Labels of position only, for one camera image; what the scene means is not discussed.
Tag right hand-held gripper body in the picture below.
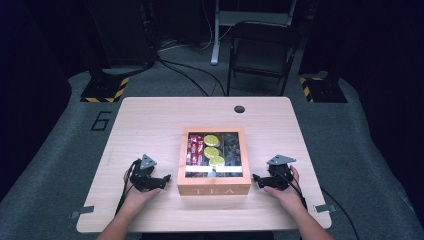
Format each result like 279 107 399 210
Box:
267 154 297 192

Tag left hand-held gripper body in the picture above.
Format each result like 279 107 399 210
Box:
129 153 162 193

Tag wooden box lid with window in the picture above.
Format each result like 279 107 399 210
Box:
177 126 252 186

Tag person's right hand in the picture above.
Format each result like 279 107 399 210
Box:
263 165 304 213

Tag person's left hand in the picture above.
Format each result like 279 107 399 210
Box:
123 169 162 214

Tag red tea packet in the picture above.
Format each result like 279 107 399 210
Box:
195 133 205 167
186 133 197 167

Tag pile of dark tea bags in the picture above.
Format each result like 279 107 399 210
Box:
223 133 242 167

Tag green round capsule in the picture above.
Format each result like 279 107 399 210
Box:
203 134 221 148
203 146 221 160
209 155 226 167

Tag black stand base hazard stripes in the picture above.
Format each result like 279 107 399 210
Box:
80 75 130 104
298 76 348 104

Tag black folding chair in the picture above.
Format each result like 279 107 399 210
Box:
226 20 302 97

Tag black cabinet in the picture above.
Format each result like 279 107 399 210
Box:
87 0 158 69

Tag right hand-held gripper black cable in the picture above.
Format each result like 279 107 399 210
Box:
281 171 308 210

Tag hand-held gripper black cable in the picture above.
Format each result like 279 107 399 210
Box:
281 171 308 210
114 159 141 216

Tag left hand-held gripper black cable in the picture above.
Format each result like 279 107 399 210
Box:
114 159 141 216

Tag grey metal bracket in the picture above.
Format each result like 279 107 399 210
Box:
70 205 96 220
313 203 337 214

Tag black floor cable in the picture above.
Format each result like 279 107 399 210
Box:
158 55 228 97
156 58 210 98

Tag white floor cable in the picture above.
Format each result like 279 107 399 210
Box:
159 0 233 52

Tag white desk frame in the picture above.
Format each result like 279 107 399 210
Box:
210 0 298 66

